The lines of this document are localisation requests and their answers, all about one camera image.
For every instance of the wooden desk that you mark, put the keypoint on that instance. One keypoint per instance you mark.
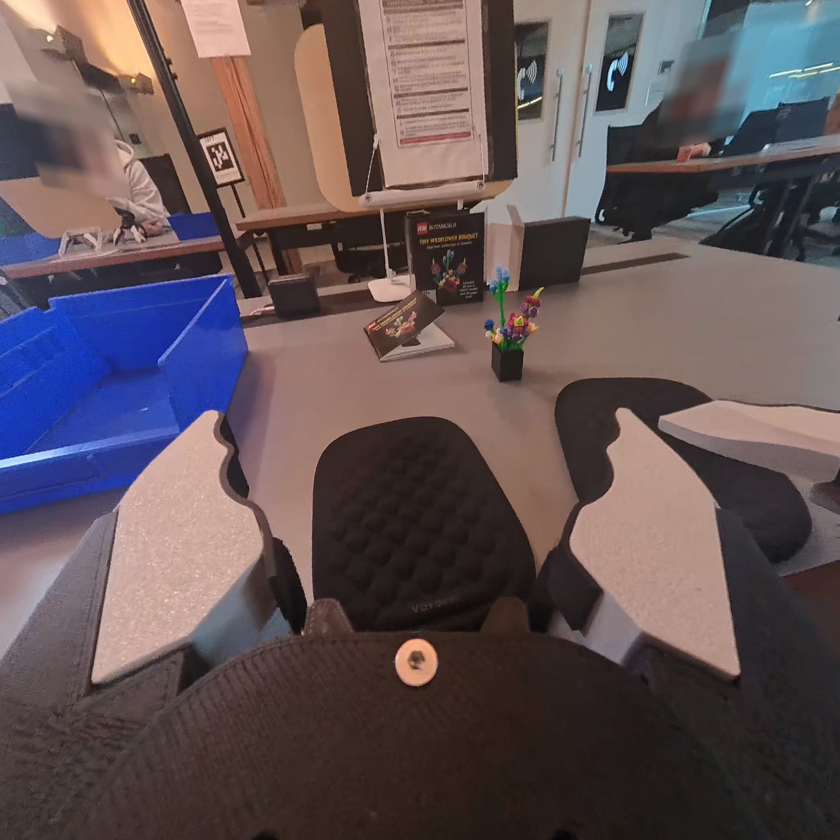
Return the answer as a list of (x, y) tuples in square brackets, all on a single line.
[(295, 216)]

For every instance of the lego instruction booklet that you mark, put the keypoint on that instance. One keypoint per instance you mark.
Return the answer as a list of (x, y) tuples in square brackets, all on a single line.
[(403, 325)]

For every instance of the wooden office table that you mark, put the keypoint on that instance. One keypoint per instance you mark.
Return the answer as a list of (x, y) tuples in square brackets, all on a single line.
[(754, 157)]

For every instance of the lego flower bouquet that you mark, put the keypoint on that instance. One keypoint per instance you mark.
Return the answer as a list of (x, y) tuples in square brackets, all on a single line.
[(510, 334)]

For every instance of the small black box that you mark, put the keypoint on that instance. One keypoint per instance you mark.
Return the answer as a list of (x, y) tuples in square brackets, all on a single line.
[(293, 295)]

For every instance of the white paper notice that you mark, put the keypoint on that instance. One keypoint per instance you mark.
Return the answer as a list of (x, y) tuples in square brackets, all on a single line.
[(216, 26)]

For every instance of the large blue plastic bin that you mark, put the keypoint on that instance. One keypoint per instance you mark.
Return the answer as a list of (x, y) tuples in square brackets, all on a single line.
[(79, 394)]

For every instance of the black metal pole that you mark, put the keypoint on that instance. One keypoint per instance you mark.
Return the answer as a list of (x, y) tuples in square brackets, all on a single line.
[(190, 157)]

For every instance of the white document stand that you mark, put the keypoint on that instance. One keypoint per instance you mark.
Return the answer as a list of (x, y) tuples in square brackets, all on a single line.
[(387, 289)]

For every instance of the printed instruction sheet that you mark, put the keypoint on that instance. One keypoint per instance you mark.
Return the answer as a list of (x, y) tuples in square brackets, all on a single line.
[(426, 85)]

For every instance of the beige rounded board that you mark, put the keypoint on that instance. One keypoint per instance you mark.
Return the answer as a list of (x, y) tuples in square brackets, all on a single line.
[(315, 131)]

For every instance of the black and white marker sign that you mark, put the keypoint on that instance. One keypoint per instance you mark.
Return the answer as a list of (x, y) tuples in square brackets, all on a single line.
[(221, 157)]

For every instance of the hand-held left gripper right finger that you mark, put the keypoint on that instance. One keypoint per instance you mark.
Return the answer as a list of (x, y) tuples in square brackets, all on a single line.
[(656, 558)]

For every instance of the wooden work table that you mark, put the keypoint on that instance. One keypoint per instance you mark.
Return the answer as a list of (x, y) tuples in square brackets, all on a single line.
[(131, 253)]

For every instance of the wooden post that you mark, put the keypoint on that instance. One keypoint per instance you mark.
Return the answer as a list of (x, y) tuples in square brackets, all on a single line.
[(253, 131)]

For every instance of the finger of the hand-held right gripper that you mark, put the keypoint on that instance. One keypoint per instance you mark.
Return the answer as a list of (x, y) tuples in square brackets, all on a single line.
[(761, 430)]

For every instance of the black block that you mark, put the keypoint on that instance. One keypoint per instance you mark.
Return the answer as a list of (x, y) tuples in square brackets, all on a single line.
[(554, 253)]

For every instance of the black phone icon sign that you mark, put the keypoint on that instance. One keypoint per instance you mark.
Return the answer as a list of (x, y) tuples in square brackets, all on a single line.
[(619, 62), (530, 69)]

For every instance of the black lego set box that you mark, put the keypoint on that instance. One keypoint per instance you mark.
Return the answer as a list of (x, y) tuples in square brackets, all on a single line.
[(446, 256)]

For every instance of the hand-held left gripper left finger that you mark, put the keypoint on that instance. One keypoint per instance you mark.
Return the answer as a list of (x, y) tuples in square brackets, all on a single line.
[(177, 538)]

